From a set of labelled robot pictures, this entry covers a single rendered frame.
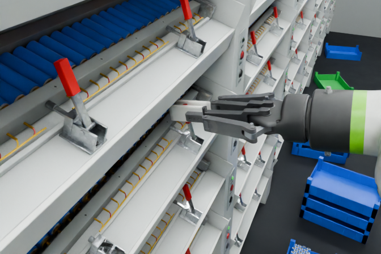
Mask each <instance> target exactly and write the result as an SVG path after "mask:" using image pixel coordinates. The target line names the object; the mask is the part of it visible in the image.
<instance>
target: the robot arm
mask: <svg viewBox="0 0 381 254"><path fill-rule="evenodd" d="M183 104H187V105H183ZM169 111H170V116H171V120H172V121H186V122H201V123H203V125H204V131H206V132H211V133H216V134H221V135H224V136H229V137H235V138H240V139H243V140H245V141H247V142H249V143H252V144H254V143H257V138H258V137H259V136H260V135H262V134H266V135H271V134H279V135H281V136H282V139H283V140H284V141H286V142H297V143H306V142H308V140H309V143H310V148H312V149H313V150H318V151H324V152H325V153H324V155H325V156H331V152H334V153H335V152H339V153H350V154H361V155H370V156H377V157H378V158H377V161H376V166H375V183H376V185H377V191H378V194H379V196H380V198H381V90H376V91H369V90H331V87H330V86H327V87H326V89H316V90H315V91H314V92H313V94H312V98H311V96H309V94H287V95H286V96H285V97H284V99H283V101H282V100H276V99H275V95H274V92H267V93H263V94H247V95H221V96H218V100H212V101H211V102H209V101H196V100H176V101H175V102H174V105H171V106H170V108H169Z"/></svg>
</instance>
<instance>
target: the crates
mask: <svg viewBox="0 0 381 254"><path fill-rule="evenodd" d="M358 47H359V45H356V47H347V46H333V45H328V43H326V45H325V49H324V51H325V56H326V58H334V59H341V60H355V61H360V60H361V55H362V52H360V51H359V49H358ZM314 82H315V83H316V85H317V86H318V88H319V89H326V87H327V86H330V87H331V90H354V88H353V87H349V86H348V84H347V83H346V82H345V81H344V80H343V79H342V78H341V77H340V72H339V71H337V73H336V74H318V72H317V71H316V72H315V75H314ZM324 153H325V152H324V151H318V150H313V149H312V148H310V143H309V140H308V142H306V143H297V142H293V148H292V152H291V154H294V155H299V156H305V157H308V158H314V159H319V156H322V157H324V159H323V160H324V161H328V162H334V163H339V164H345V162H346V158H348V157H349V154H350V153H339V152H335V153H334V152H331V156H325V155H324Z"/></svg>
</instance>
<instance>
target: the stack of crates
mask: <svg viewBox="0 0 381 254"><path fill-rule="evenodd" d="M323 159H324V157H322V156H319V160H318V163H317V165H316V166H315V168H314V170H313V172H312V174H311V176H310V177H308V179H307V183H306V188H305V191H304V196H303V201H302V207H301V210H300V215H299V217H301V218H303V219H305V220H308V221H310V222H312V223H315V224H317V225H319V226H322V227H325V228H327V229H329V230H332V231H334V232H336V233H339V234H341V235H343V236H346V237H348V238H351V239H353V240H356V241H358V242H360V243H362V244H366V242H367V239H368V237H369V233H370V231H371V228H372V225H373V223H374V220H375V217H376V214H377V212H378V209H379V207H380V201H381V198H380V196H379V194H378V191H377V185H376V183H375V179H374V178H372V177H369V176H366V175H363V174H360V173H357V172H354V171H351V170H347V169H345V168H342V167H339V166H336V165H334V164H330V163H327V162H324V161H323Z"/></svg>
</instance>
